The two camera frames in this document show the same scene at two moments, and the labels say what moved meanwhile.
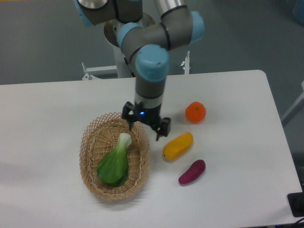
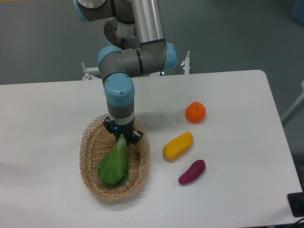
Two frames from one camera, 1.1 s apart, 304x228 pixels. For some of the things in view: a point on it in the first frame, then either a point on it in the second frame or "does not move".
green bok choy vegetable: x=113 y=169 does not move
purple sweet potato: x=196 y=169 does not move
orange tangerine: x=195 y=112 does not move
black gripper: x=151 y=116 -> x=127 y=130
